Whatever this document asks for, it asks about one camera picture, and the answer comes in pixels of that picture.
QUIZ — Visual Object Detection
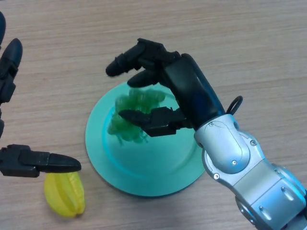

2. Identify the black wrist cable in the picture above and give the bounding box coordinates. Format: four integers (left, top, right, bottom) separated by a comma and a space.
225, 95, 243, 115

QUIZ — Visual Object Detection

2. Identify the yellow starfruit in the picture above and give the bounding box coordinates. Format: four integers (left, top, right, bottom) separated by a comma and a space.
44, 172, 86, 218

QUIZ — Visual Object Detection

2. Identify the green plastic grape bunch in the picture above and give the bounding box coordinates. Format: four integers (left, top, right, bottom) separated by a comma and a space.
107, 87, 177, 146

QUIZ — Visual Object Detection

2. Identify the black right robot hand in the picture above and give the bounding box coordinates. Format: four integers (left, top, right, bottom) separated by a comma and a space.
105, 37, 226, 138

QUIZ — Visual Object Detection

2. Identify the round teal plate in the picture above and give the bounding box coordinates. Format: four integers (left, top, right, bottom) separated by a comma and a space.
85, 81, 206, 197

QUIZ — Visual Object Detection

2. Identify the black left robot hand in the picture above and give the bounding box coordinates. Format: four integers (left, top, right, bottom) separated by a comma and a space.
0, 11, 82, 178

